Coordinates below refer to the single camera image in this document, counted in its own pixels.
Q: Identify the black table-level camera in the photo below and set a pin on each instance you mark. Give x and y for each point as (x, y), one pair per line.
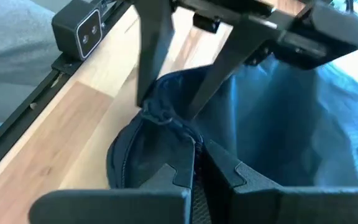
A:
(79, 31)

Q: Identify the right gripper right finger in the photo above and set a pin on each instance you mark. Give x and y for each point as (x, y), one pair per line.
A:
(291, 207)

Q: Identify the dark navy backpack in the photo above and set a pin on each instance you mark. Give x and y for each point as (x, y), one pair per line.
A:
(275, 124)

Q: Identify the black metal table frame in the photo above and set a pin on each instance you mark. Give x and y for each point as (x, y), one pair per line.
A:
(26, 109)

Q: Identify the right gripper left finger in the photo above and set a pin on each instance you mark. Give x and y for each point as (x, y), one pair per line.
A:
(120, 207)

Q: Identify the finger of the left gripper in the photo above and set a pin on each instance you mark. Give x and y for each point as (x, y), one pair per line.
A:
(222, 71)
(154, 46)

